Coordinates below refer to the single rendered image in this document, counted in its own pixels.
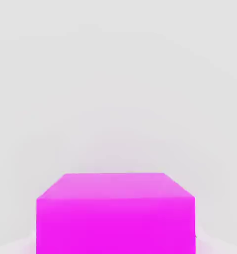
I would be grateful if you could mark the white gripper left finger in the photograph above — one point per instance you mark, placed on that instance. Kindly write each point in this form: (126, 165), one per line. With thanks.
(25, 248)

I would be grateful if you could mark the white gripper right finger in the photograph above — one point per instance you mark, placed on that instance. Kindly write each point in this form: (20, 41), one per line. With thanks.
(204, 248)

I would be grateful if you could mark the small magenta cube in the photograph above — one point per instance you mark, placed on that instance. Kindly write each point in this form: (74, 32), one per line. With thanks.
(115, 224)

